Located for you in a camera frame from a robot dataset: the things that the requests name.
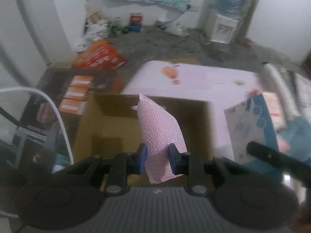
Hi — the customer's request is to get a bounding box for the white water dispenser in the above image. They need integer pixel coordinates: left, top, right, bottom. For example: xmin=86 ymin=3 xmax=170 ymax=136
xmin=198 ymin=0 xmax=260 ymax=45

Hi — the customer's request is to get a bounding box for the orange snack bag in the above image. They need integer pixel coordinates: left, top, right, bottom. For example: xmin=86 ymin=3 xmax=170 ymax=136
xmin=73 ymin=40 xmax=127 ymax=70

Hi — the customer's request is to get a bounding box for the blue face mask box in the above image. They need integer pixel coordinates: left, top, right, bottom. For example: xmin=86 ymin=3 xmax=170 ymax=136
xmin=224 ymin=94 xmax=283 ymax=182

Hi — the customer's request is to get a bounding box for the blue checked towel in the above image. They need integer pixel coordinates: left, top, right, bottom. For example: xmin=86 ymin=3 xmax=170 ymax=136
xmin=277 ymin=116 xmax=310 ymax=162

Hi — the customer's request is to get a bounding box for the pink bubble mailer pouch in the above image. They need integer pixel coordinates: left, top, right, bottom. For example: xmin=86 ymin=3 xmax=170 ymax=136
xmin=136 ymin=95 xmax=187 ymax=184

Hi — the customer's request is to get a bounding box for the rolled white quilt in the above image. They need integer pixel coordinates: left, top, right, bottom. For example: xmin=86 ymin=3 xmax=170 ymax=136
xmin=261 ymin=63 xmax=301 ymax=120

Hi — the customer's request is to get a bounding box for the pink wet wipes pack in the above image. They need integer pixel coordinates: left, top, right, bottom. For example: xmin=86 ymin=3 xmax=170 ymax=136
xmin=250 ymin=90 xmax=286 ymax=131

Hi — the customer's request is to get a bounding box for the dark printed flat carton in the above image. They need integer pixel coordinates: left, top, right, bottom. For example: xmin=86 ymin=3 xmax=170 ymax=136
xmin=18 ymin=68 xmax=124 ymax=164

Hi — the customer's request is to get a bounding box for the brown cardboard box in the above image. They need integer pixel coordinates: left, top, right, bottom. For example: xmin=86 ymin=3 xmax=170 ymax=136
xmin=73 ymin=93 xmax=218 ymax=190

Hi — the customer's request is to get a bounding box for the white cable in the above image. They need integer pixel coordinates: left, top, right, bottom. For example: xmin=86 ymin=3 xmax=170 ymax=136
xmin=0 ymin=87 xmax=75 ymax=167

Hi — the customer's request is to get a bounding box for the red white carton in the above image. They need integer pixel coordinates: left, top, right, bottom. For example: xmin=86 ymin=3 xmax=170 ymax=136
xmin=129 ymin=13 xmax=143 ymax=26

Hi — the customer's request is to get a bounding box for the white plastic bags pile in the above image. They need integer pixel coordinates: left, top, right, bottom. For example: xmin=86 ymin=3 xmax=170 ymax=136
xmin=74 ymin=11 xmax=110 ymax=53

